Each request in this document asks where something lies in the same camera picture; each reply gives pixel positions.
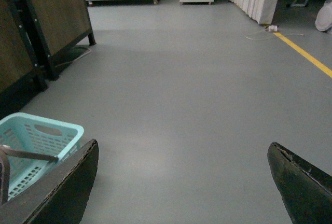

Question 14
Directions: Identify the white cable on floor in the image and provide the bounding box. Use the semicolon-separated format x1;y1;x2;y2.
245;25;305;40

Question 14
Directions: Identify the person's gray shoe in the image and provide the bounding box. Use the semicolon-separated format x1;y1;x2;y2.
315;2;331;32

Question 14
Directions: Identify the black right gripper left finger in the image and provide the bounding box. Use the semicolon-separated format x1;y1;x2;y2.
1;139;99;223

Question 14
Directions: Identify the dark wooden display stand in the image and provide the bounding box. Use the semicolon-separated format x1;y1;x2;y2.
1;0;95;117

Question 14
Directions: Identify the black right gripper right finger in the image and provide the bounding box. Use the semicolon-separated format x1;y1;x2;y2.
267;142;331;223

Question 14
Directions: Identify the light blue plastic basket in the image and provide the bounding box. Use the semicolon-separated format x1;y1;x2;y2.
1;113;84;200

